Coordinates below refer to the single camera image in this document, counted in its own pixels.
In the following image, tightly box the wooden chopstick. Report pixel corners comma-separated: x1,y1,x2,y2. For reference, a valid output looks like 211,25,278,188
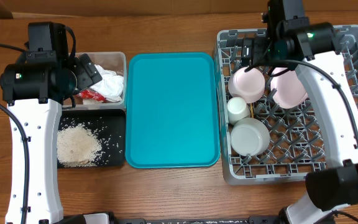
250,103,254,118

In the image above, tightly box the small pink plate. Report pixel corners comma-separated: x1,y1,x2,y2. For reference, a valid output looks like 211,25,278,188
228,67,265,103

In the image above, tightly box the clear plastic waste bin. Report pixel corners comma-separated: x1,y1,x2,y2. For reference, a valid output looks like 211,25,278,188
72,52,127,110

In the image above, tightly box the black rectangular tray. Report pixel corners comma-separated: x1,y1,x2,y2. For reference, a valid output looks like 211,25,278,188
58,109,126,168

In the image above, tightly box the white napkin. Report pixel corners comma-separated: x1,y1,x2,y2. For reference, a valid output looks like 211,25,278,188
90,65,124,102

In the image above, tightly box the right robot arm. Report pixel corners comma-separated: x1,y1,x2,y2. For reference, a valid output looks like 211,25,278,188
250,21,358,223

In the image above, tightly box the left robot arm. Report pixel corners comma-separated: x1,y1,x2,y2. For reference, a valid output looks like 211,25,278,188
0,51,102,223

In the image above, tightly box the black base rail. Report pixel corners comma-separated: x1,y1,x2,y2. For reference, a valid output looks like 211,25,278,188
58,212,289,224

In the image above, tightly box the large pink plate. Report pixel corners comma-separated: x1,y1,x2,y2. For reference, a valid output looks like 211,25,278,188
270,70,308,109

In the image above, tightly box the white cup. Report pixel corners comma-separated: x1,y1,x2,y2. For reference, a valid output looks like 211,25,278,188
227,97,250,125

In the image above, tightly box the white rice pile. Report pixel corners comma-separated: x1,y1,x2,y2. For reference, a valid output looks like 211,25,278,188
57,123,124,167

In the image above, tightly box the red snack wrapper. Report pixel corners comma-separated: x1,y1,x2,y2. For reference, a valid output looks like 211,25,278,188
77,90,106,102

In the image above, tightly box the grey bowl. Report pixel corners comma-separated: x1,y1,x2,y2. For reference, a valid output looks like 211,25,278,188
231,118,270,156

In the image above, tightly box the teal serving tray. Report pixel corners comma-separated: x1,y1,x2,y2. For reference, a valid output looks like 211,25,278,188
126,52,220,169

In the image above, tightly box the grey dishwasher rack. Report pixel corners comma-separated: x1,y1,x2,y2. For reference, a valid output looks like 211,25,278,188
214,25,358,185

